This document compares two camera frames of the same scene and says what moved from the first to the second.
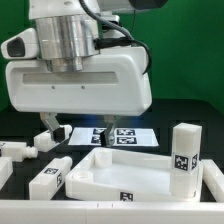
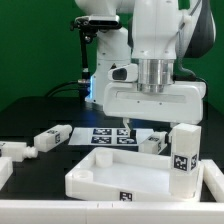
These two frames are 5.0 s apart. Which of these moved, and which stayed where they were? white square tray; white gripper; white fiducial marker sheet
Moved: white gripper
Stayed: white fiducial marker sheet; white square tray
